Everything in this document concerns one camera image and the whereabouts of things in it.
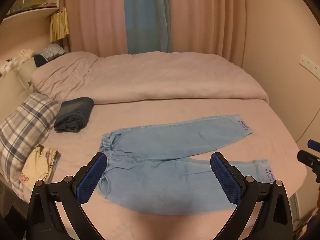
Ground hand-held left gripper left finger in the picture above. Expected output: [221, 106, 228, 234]
[26, 152, 108, 240]

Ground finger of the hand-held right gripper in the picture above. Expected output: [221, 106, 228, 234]
[307, 139, 320, 153]
[297, 150, 320, 183]

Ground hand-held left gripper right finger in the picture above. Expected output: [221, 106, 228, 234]
[210, 152, 293, 240]

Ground light blue denim pants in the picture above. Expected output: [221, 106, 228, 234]
[96, 114, 277, 216]

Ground cream cartoon printed cloth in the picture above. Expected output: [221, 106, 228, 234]
[19, 144, 61, 183]

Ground dark folded jeans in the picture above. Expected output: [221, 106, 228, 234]
[54, 97, 94, 133]

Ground plaid pillow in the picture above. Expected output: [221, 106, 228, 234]
[0, 92, 62, 202]

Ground white headboard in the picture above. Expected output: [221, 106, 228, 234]
[0, 58, 38, 128]

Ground pink duvet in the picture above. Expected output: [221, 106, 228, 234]
[30, 51, 270, 105]

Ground navy cushion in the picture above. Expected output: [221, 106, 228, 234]
[33, 54, 48, 68]

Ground blue checked pillow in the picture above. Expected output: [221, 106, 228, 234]
[40, 43, 66, 61]

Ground white plush toy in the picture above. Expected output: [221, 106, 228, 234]
[19, 48, 35, 61]
[0, 57, 22, 78]

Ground yellow pleated cloth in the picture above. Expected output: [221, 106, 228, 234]
[50, 8, 70, 42]

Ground pink curtain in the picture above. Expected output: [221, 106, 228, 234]
[64, 0, 128, 57]
[168, 0, 248, 67]

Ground blue curtain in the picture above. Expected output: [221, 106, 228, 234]
[123, 0, 172, 55]

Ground white wall socket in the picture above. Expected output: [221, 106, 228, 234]
[299, 53, 320, 77]

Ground white wall shelf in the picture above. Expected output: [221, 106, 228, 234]
[0, 0, 61, 26]

